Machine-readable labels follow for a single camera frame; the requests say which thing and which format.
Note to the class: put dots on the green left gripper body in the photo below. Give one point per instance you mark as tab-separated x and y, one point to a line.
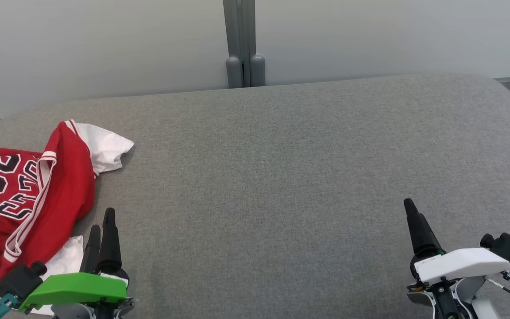
78	288

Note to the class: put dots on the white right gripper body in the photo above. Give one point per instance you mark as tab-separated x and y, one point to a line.
463	263

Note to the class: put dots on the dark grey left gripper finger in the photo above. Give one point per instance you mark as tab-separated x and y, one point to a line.
91	252
110	243

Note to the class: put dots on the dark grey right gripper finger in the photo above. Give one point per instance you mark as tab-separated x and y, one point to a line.
421	235

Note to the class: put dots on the red white basketball jersey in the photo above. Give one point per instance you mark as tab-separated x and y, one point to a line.
69	186

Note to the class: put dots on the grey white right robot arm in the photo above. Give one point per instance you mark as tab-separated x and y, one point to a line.
445	303

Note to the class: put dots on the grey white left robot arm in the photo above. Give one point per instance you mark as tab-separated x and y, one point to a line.
86	311

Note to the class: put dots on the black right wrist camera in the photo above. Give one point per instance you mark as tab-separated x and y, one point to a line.
509	248

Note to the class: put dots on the teal left camera connector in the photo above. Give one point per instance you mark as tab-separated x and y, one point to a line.
5	305

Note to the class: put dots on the grey partition post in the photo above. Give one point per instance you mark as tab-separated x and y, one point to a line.
250	44
233	44

